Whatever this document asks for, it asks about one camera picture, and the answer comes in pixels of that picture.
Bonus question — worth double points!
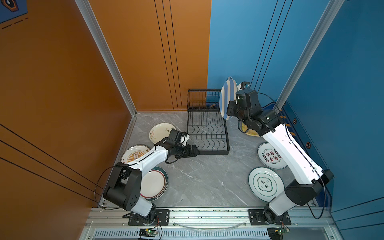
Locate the yellow woven square plate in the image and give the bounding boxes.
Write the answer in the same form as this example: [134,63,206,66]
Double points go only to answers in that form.
[242,123,259,137]

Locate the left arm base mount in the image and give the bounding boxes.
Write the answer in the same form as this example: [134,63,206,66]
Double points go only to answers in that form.
[128,209,170,226]

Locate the green cloud pattern plate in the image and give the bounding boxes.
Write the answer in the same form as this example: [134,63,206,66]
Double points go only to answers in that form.
[249,167,285,202]

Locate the aluminium corner post left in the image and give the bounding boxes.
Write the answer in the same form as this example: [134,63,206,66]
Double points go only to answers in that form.
[75,0,137,117]

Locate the aluminium corner post right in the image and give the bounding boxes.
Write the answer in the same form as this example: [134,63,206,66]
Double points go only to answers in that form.
[273,0,345,113]

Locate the black wire dish rack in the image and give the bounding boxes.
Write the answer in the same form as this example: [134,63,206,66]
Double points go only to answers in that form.
[187,89,230,155]

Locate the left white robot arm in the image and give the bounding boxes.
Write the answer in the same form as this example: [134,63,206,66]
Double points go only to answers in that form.
[103,129,200,217]

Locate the white plate red characters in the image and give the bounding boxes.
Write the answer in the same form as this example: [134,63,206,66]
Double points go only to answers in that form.
[258,143,288,170]

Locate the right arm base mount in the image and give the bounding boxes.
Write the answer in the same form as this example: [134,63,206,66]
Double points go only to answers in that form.
[248,209,292,226]

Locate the green circuit board right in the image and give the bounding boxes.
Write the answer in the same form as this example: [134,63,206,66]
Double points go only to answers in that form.
[267,228,291,240]

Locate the cream floral plate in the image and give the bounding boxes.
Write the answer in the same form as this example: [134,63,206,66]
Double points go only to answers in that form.
[149,123,176,144]

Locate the aluminium corner post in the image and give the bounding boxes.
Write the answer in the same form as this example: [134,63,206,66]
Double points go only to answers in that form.
[75,0,137,117]
[273,0,345,113]

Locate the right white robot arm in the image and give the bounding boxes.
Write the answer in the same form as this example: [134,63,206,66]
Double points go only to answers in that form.
[224,89,334,224]

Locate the aluminium front rail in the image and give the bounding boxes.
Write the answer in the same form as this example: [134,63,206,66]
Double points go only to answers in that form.
[80,207,343,240]

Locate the green circuit board left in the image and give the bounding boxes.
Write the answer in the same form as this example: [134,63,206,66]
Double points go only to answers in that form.
[138,229,160,240]

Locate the blue striped plate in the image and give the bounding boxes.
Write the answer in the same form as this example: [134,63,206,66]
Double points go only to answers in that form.
[219,77,238,120]

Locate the green circuit board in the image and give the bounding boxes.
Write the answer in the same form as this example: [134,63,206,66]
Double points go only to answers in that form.
[267,228,291,240]
[138,229,160,240]

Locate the red green rimmed plate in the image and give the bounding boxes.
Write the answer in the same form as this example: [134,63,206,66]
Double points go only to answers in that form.
[141,167,169,202]

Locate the orange sunburst plate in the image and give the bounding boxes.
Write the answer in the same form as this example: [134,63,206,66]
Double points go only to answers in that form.
[121,145,151,164]

